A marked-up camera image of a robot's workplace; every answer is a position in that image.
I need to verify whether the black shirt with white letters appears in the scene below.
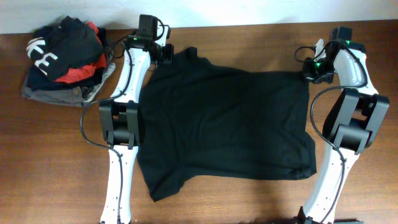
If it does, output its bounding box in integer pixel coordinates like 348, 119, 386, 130
26, 16, 104, 82

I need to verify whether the grey folded garment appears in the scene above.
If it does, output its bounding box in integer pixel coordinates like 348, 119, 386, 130
21, 39, 117, 108

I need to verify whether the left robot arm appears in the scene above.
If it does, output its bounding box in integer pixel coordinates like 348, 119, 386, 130
99, 14, 174, 224

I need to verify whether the red folded garment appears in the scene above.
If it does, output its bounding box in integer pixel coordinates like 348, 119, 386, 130
55, 21, 107, 84

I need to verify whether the black polo shirt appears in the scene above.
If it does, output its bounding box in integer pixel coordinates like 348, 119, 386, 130
137, 47, 317, 201

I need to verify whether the navy folded garment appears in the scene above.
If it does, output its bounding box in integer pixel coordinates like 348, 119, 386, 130
26, 65, 104, 91

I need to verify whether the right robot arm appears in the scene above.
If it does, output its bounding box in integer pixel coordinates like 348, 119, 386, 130
294, 27, 390, 223

